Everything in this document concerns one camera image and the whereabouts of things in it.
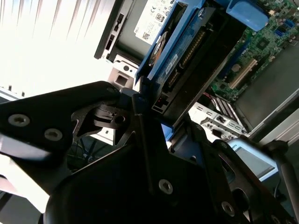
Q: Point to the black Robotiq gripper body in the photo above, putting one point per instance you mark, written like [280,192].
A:
[112,191]

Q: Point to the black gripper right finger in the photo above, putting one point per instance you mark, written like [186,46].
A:
[210,158]

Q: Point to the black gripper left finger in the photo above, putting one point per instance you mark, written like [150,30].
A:
[46,112]

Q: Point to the hard disk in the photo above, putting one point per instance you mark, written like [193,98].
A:
[170,63]

